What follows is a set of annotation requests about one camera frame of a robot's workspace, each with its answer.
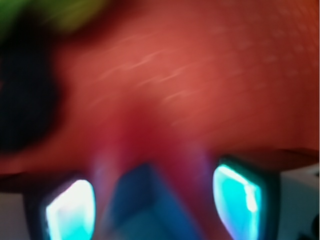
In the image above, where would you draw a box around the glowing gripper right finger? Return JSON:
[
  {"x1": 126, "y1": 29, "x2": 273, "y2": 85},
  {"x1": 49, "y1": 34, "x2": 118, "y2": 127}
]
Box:
[{"x1": 212, "y1": 156, "x2": 280, "y2": 240}]

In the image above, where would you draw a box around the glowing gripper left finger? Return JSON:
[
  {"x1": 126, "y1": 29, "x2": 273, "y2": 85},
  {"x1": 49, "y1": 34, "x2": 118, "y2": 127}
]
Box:
[{"x1": 23, "y1": 172, "x2": 97, "y2": 240}]

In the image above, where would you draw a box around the blue rectangular block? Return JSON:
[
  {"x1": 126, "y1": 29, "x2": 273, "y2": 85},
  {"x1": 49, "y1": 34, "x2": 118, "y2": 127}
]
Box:
[{"x1": 101, "y1": 163, "x2": 203, "y2": 240}]

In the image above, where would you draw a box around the red plastic tray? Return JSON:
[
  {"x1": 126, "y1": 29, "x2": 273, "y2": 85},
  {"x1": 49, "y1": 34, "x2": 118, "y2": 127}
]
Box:
[{"x1": 0, "y1": 0, "x2": 320, "y2": 191}]

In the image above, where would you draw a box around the green plush toy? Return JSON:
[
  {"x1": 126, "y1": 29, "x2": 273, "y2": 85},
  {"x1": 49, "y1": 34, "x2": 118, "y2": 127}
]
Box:
[{"x1": 0, "y1": 0, "x2": 110, "y2": 43}]

